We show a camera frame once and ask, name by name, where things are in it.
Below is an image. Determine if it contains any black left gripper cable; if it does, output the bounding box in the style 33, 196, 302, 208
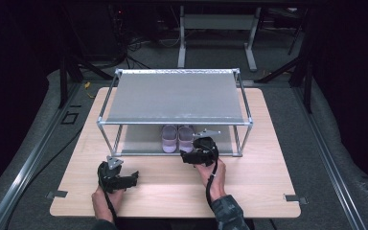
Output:
103, 191, 119, 225

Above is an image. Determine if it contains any black metal stand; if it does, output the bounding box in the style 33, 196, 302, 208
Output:
254, 52, 314, 115
57, 52, 113, 110

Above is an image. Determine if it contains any aluminium floor rail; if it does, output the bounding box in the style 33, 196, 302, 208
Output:
294, 85, 367, 230
0, 81, 81, 230

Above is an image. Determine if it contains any person's right hand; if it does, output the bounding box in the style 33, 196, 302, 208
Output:
195, 158, 227, 203

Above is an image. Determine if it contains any person's left hand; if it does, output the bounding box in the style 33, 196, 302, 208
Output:
91, 185, 125, 223

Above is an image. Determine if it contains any grey metal desk frame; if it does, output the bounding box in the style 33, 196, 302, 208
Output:
176, 5, 263, 73

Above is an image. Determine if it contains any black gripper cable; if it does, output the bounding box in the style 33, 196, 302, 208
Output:
103, 191, 119, 225
199, 143, 220, 209

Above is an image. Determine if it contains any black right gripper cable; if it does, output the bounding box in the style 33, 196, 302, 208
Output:
199, 143, 220, 209

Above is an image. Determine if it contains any purple sandal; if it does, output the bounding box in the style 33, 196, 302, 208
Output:
177, 125, 196, 154
161, 125, 179, 154

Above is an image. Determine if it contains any grey metal shoe rack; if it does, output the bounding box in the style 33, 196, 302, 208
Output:
96, 67, 255, 158

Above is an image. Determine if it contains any tangle of black cables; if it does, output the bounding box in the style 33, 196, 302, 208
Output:
109, 9, 181, 70

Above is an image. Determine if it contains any yellow connector cable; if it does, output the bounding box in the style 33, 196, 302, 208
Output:
83, 80, 96, 100

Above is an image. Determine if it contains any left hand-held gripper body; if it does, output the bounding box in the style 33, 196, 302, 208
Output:
97, 154, 129, 195

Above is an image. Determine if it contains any black floor cable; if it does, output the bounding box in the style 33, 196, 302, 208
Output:
4, 125, 84, 230

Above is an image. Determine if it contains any grey tape piece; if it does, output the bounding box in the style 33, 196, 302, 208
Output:
283, 193, 310, 206
45, 190, 69, 200

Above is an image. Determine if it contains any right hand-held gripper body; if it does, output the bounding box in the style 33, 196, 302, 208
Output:
188, 127, 222, 168

